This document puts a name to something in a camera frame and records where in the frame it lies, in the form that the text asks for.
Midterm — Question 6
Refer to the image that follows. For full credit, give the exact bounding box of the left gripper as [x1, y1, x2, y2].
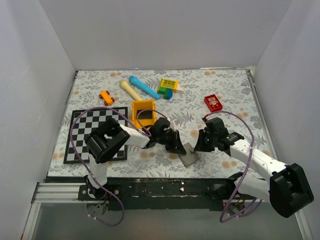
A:
[156, 129, 186, 155]

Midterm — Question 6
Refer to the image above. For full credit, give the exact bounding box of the grey card holder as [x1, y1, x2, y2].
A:
[178, 142, 200, 168]

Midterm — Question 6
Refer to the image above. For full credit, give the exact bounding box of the yellow toy bin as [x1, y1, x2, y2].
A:
[132, 100, 157, 130]

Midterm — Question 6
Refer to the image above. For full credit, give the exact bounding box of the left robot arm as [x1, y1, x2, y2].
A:
[85, 117, 187, 200]

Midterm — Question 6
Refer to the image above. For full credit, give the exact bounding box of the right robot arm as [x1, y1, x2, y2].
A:
[194, 117, 314, 218]

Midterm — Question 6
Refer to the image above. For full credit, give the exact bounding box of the remaining black card in bin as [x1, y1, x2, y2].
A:
[136, 109, 153, 120]

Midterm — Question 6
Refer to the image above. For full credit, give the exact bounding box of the red owl block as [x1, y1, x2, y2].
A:
[204, 94, 223, 113]

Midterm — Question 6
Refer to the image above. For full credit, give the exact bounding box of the colourful block house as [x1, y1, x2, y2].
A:
[157, 78, 184, 100]

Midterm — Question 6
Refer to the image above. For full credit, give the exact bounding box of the cream wooden pin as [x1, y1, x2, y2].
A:
[119, 79, 143, 101]

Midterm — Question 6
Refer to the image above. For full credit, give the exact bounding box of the orange toy car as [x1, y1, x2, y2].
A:
[98, 90, 115, 106]

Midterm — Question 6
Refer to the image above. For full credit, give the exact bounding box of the black white chessboard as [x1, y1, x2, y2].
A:
[63, 107, 128, 164]

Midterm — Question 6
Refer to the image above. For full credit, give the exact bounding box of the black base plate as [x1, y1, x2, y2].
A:
[43, 176, 258, 212]

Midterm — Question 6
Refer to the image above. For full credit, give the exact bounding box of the aluminium frame rail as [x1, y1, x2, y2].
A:
[22, 183, 313, 240]

